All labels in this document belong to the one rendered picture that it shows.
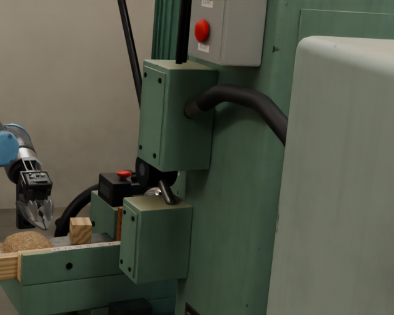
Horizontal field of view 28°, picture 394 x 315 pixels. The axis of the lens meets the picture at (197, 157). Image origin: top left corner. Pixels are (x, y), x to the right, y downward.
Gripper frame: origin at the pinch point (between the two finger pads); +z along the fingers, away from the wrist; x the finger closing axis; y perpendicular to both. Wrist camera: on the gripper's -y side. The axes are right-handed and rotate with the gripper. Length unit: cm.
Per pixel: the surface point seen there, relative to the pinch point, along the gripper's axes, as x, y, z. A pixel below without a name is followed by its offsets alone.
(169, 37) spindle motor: 4, 68, 31
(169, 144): -6, 64, 57
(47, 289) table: -16, 28, 48
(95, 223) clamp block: 2.4, 19.9, 22.5
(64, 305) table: -13, 25, 49
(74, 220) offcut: -5.1, 26.3, 28.5
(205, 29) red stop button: -6, 83, 58
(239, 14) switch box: -3, 86, 61
